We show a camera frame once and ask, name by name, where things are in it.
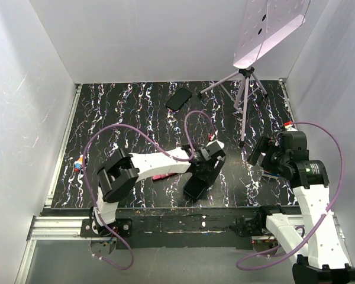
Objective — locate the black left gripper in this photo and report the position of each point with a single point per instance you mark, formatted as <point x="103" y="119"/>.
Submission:
<point x="211" y="173"/>

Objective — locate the yellow and blue toy brick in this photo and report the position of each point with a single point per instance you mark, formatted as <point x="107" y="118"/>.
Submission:
<point x="270" y="175"/>

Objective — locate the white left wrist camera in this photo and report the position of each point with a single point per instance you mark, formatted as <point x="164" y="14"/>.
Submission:
<point x="213" y="141"/>

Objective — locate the lilac perforated board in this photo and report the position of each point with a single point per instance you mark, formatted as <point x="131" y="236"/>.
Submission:
<point x="265" y="24"/>

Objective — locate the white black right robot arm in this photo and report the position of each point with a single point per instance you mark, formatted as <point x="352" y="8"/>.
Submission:
<point x="317" y="257"/>

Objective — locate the aluminium frame rail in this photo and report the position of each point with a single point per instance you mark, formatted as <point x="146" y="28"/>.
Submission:
<point x="55" y="228"/>

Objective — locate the black phone case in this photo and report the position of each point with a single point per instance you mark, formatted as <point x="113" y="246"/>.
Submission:
<point x="195" y="187"/>

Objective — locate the lilac tripod stand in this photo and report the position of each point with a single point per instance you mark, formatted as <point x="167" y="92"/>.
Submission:
<point x="243" y="94"/>

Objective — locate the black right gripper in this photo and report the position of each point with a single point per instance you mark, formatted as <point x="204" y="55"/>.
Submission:
<point x="267" y="145"/>

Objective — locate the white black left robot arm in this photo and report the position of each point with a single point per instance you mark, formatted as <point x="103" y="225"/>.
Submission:
<point x="123" y="170"/>

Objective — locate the small colourful toy figure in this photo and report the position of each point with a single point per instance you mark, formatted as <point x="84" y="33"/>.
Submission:
<point x="78" y="164"/>

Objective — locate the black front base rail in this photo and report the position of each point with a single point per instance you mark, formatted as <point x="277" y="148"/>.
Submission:
<point x="189" y="227"/>

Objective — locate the pink cylindrical tool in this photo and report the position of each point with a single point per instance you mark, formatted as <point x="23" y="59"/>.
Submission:
<point x="161" y="177"/>

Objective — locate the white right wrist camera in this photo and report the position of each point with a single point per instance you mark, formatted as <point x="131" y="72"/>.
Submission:
<point x="289" y="126"/>

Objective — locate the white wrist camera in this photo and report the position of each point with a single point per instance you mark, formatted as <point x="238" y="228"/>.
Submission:
<point x="289" y="126"/>
<point x="213" y="141"/>

